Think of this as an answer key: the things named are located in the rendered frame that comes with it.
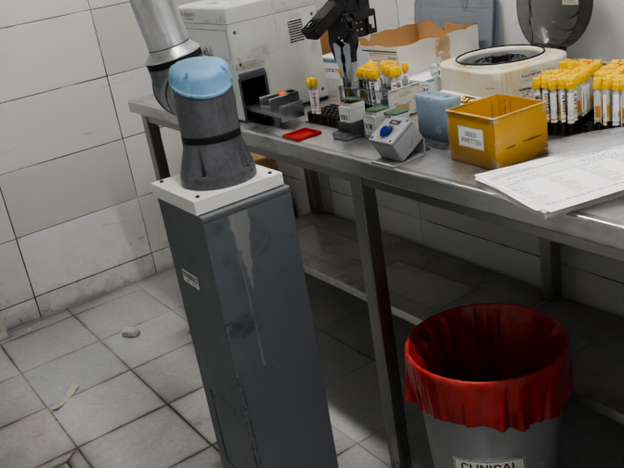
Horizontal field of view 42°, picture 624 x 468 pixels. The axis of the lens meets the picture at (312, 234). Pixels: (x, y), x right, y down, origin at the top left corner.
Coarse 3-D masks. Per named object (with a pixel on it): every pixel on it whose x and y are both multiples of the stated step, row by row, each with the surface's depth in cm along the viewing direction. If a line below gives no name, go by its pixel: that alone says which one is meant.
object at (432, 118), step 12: (420, 96) 167; (432, 96) 164; (444, 96) 163; (456, 96) 161; (420, 108) 168; (432, 108) 164; (444, 108) 161; (420, 120) 169; (432, 120) 166; (444, 120) 162; (420, 132) 171; (432, 132) 167; (444, 132) 163; (432, 144) 166; (444, 144) 163
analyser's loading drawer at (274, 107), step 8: (264, 96) 204; (272, 96) 205; (280, 96) 201; (248, 104) 212; (256, 104) 211; (264, 104) 204; (272, 104) 200; (280, 104) 202; (288, 104) 196; (296, 104) 198; (256, 112) 207; (264, 112) 203; (272, 112) 199; (280, 112) 196; (288, 112) 197; (296, 112) 198; (304, 112) 199; (288, 120) 197
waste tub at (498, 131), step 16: (496, 96) 158; (512, 96) 155; (448, 112) 152; (464, 112) 149; (480, 112) 157; (496, 112) 159; (512, 112) 144; (528, 112) 146; (544, 112) 148; (448, 128) 154; (464, 128) 150; (480, 128) 146; (496, 128) 143; (512, 128) 145; (528, 128) 147; (544, 128) 149; (464, 144) 151; (480, 144) 147; (496, 144) 144; (512, 144) 146; (528, 144) 148; (544, 144) 150; (464, 160) 153; (480, 160) 149; (496, 160) 145; (512, 160) 147
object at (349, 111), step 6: (342, 102) 182; (348, 102) 181; (354, 102) 180; (360, 102) 180; (342, 108) 181; (348, 108) 179; (354, 108) 179; (360, 108) 180; (342, 114) 181; (348, 114) 179; (354, 114) 180; (360, 114) 181; (342, 120) 182; (348, 120) 180; (354, 120) 180
